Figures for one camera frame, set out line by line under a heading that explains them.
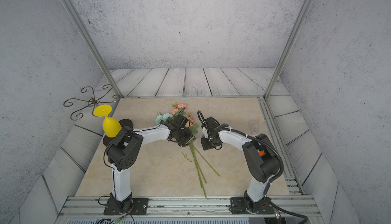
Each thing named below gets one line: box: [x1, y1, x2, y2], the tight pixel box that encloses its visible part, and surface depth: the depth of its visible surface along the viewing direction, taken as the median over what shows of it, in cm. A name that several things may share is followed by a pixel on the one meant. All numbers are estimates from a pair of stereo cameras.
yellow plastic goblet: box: [93, 104, 123, 138], surface depth 74 cm
